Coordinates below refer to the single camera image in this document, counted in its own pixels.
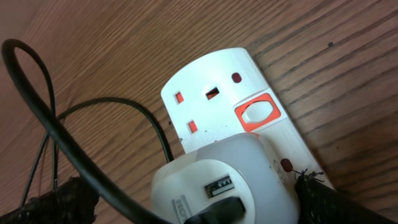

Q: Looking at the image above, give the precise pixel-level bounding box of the white power strip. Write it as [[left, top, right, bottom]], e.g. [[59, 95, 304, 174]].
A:
[[161, 47, 331, 186]]

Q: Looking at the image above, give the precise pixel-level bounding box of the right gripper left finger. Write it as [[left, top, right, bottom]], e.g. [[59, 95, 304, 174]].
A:
[[1, 177, 100, 224]]

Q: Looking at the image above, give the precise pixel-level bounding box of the white charger plug adapter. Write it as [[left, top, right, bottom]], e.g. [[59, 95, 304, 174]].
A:
[[150, 133, 300, 223]]

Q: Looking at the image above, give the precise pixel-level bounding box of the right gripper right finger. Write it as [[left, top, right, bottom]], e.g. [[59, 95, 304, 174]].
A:
[[294, 170, 395, 224]]

